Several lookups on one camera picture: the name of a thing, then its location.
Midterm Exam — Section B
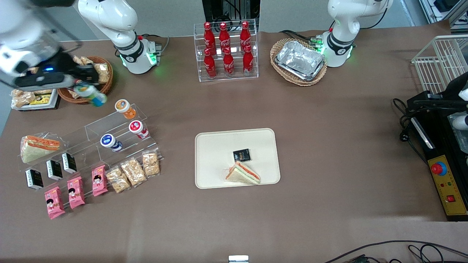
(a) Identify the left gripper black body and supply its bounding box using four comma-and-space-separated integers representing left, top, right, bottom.
443, 71, 468, 110

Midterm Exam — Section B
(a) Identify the green gum bottle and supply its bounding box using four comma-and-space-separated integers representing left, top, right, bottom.
74, 83, 107, 107

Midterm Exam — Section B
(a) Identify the black flat tray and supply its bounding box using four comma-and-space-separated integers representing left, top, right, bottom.
11, 88, 61, 111

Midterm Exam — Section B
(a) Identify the orange gum bottle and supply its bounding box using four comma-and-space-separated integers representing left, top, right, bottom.
114, 99, 136, 119

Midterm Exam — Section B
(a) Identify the blue gum bottle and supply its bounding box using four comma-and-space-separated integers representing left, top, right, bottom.
100, 134, 123, 152

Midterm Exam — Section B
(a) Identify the red gum bottle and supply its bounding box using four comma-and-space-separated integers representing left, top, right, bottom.
128, 120, 150, 140

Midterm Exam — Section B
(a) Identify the silver foil tray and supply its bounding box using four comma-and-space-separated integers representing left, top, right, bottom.
274, 40, 327, 81

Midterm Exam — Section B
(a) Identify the cream plastic tray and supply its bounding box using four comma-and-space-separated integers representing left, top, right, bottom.
195, 128, 281, 190

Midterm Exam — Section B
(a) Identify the dark brown wicker basket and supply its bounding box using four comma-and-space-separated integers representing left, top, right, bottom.
57, 56, 114, 104

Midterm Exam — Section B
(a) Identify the yellow snack pack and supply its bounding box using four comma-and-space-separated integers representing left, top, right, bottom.
29, 94, 52, 106

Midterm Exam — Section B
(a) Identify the black yellow control box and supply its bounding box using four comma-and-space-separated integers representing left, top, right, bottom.
407, 91, 468, 222

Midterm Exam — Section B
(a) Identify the clear acrylic stepped stand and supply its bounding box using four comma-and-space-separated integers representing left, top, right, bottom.
16, 103, 164, 210

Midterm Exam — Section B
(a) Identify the black rice ball pack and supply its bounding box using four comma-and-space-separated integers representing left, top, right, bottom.
46, 160, 63, 181
25, 168, 44, 190
61, 152, 78, 174

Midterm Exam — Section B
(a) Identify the wrapped triangle sandwich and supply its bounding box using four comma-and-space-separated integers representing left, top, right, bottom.
225, 161, 261, 185
20, 134, 62, 164

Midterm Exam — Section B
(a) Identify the pink cartoon snack pack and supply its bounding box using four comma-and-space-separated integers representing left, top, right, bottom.
67, 176, 86, 209
91, 165, 109, 197
44, 186, 66, 220

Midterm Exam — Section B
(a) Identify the clear acrylic bottle rack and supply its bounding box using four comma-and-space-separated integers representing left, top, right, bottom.
193, 18, 259, 83

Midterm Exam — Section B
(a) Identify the red cola bottle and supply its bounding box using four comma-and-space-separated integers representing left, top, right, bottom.
242, 45, 254, 76
203, 22, 217, 55
239, 21, 252, 52
219, 23, 231, 54
223, 47, 235, 77
203, 49, 217, 79

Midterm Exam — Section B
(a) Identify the black equipment cabinet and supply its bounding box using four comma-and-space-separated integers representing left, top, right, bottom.
202, 0, 261, 33

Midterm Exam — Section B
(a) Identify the light wicker basket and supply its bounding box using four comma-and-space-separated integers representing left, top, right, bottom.
270, 38, 328, 87

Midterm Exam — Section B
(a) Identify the black square snack pack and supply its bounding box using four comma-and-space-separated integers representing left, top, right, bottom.
233, 148, 251, 163

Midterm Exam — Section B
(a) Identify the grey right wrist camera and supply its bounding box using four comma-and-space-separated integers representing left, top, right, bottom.
15, 72, 73, 91

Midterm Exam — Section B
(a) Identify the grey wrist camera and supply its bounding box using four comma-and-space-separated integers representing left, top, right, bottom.
15, 72, 73, 91
453, 114, 468, 131

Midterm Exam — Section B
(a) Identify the white wire basket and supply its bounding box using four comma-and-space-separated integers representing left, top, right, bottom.
411, 35, 468, 95

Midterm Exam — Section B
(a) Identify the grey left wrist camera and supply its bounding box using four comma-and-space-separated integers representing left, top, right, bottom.
453, 114, 468, 131

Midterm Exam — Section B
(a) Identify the black power cable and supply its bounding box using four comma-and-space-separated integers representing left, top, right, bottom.
392, 97, 429, 165

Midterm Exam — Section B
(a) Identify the grey metal frame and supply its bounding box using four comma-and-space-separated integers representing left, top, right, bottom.
419, 0, 468, 35

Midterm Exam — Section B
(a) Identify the black right base cable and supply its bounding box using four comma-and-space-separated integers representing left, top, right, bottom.
138, 34, 170, 56

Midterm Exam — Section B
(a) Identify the black base cable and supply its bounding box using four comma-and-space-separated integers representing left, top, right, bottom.
138, 34, 170, 56
280, 28, 331, 46

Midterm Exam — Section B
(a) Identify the black thin cable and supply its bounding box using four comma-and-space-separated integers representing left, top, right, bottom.
324, 239, 468, 263

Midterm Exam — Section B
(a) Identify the black left base cable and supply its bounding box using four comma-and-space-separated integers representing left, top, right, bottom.
280, 28, 331, 46

